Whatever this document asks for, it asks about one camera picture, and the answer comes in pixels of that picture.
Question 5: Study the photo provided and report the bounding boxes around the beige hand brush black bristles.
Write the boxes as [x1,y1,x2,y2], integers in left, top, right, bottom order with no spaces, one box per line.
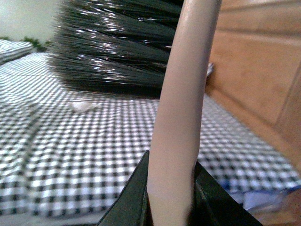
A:
[50,0,222,226]

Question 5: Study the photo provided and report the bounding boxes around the crumpled white paper trash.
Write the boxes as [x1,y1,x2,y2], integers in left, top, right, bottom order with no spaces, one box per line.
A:
[68,102,97,113]

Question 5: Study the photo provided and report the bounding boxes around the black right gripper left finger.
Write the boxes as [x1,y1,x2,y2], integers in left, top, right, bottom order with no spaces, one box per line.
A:
[97,151,149,226]

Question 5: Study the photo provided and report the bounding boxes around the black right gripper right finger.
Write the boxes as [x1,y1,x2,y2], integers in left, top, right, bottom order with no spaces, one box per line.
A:
[188,162,262,226]

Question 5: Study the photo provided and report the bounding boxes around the small gingham bed sheet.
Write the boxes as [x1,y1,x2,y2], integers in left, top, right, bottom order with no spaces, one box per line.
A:
[0,40,301,217]

